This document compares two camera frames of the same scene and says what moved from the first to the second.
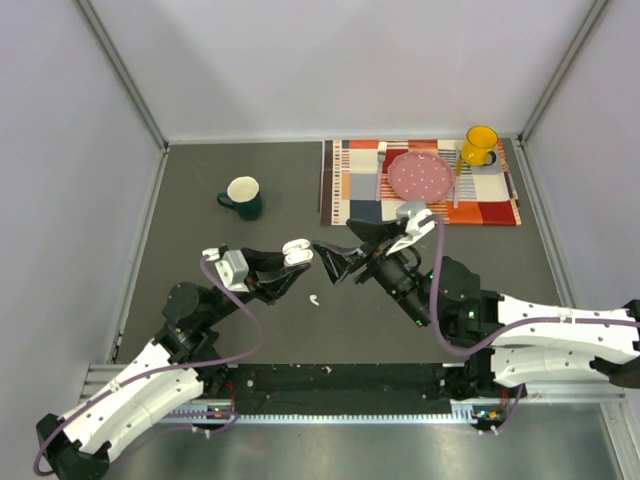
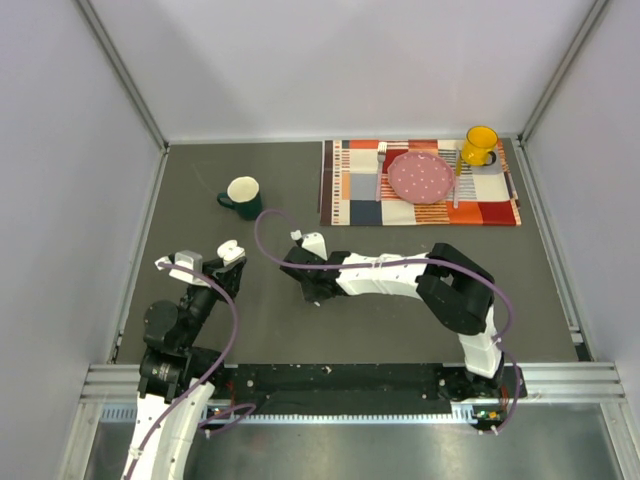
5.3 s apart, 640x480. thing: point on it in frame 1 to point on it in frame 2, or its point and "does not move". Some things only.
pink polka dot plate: x=421 y=176 does not move
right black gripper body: x=377 y=253 to x=310 y=293
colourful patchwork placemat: x=353 y=183 does not move
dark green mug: x=244 y=196 does not move
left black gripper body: x=252 y=283 to x=212 y=273
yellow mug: x=478 y=147 does not move
